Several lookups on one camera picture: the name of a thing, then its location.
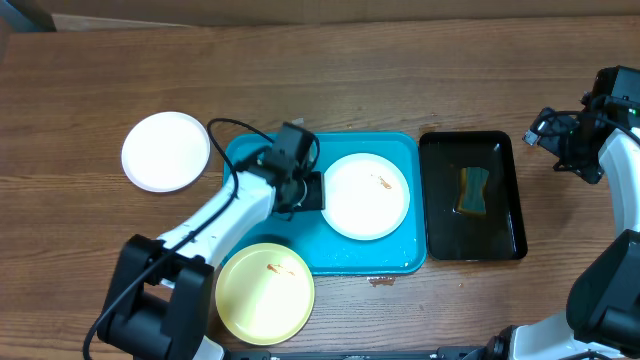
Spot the yellow plate with stain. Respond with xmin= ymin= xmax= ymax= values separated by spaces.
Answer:
xmin=215 ymin=243 xmax=315 ymax=346

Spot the yellow green sponge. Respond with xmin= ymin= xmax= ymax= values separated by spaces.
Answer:
xmin=455 ymin=167 xmax=489 ymax=216

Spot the white plate with red stain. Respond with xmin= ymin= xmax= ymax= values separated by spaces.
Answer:
xmin=121 ymin=111 xmax=211 ymax=193

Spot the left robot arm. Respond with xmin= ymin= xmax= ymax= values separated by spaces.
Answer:
xmin=83 ymin=161 xmax=323 ymax=359

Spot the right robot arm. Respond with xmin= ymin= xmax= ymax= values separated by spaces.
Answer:
xmin=466 ymin=65 xmax=639 ymax=360

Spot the black rectangular water tray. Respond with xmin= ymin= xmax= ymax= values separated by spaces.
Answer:
xmin=418 ymin=131 xmax=528 ymax=261

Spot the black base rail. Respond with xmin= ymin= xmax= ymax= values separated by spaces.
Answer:
xmin=223 ymin=346 xmax=495 ymax=360

